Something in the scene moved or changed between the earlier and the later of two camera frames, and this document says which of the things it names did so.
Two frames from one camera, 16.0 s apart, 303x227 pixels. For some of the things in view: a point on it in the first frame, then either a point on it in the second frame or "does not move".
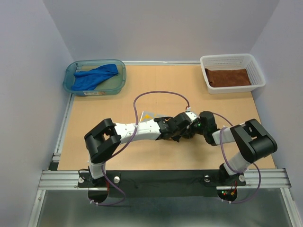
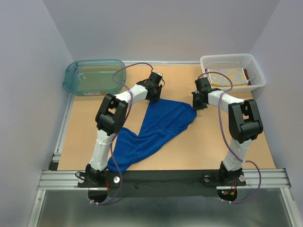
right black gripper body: [198, 127] -> [196, 104]
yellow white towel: [148, 115] -> [237, 76]
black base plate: [162, 184] does not move
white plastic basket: [231, 74] does not move
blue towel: [88, 80] -> [164, 119]
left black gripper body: [177, 134] -> [156, 96]
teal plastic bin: [94, 77] does not move
